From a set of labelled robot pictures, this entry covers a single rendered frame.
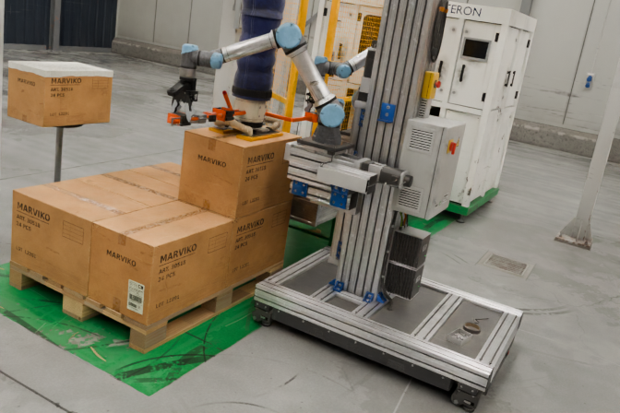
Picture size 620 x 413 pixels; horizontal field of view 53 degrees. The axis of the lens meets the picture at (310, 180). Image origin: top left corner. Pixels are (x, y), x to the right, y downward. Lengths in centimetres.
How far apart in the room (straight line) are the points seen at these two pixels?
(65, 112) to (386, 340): 288
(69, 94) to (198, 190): 168
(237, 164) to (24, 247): 120
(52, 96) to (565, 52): 945
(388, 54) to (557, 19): 923
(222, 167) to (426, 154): 107
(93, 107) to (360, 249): 251
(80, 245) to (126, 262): 31
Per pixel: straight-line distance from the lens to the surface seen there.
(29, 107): 481
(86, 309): 337
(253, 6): 340
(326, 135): 310
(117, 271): 308
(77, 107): 487
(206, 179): 339
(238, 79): 346
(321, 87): 295
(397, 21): 314
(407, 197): 312
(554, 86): 1222
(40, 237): 347
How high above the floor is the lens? 163
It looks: 15 degrees down
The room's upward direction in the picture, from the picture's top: 9 degrees clockwise
